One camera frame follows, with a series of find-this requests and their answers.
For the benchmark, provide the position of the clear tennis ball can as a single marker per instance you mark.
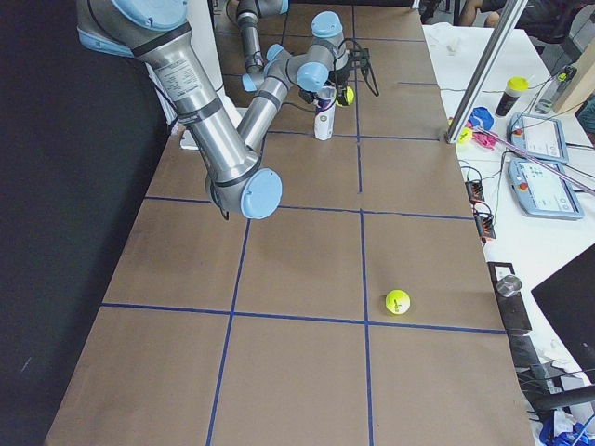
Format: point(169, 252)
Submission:
point(324, 114)

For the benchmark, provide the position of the yellow tennis ball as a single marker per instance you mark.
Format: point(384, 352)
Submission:
point(345, 96)
point(397, 302)

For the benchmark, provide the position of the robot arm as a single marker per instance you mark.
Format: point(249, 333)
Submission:
point(271, 77)
point(159, 34)

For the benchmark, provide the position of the yellow tennis balls by cloth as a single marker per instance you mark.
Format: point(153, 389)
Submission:
point(466, 134)

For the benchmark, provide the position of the pink and blue cloth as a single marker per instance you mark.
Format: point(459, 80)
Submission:
point(480, 123)

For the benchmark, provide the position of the drink cup with yellow lid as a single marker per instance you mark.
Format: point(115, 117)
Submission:
point(515, 88)

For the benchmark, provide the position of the black power strip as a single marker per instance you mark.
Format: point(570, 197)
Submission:
point(482, 212)

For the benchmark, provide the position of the blue teach pendant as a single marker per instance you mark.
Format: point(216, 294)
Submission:
point(541, 137)
point(541, 192)

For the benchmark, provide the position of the small metal cup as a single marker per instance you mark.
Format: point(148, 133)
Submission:
point(508, 286)

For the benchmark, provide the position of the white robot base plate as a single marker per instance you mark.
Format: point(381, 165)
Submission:
point(187, 141)

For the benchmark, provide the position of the aluminium frame post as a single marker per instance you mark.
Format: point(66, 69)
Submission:
point(500, 34)

